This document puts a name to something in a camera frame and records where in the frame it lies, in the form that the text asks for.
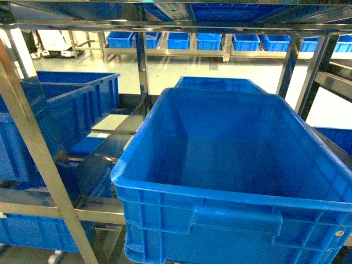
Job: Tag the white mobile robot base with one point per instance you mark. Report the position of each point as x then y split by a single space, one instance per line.
54 44

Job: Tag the large blue target crate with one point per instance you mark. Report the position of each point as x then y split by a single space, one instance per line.
231 177

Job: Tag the blue crate behind target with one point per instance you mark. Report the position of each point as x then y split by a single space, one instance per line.
221 84

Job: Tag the blue crate left rear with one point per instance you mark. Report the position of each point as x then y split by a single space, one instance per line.
79 99

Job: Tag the steel flow rack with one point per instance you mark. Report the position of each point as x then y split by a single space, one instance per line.
87 192

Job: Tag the blue crate left front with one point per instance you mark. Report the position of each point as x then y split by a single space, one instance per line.
16 162

